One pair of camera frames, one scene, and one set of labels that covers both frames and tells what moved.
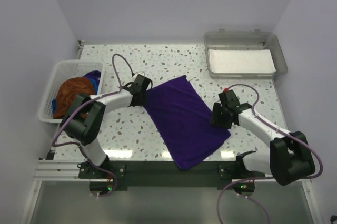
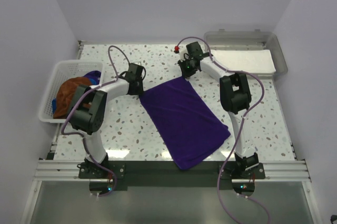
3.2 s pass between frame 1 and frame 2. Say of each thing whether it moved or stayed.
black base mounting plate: stayed
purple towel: stayed
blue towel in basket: stayed
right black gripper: moved
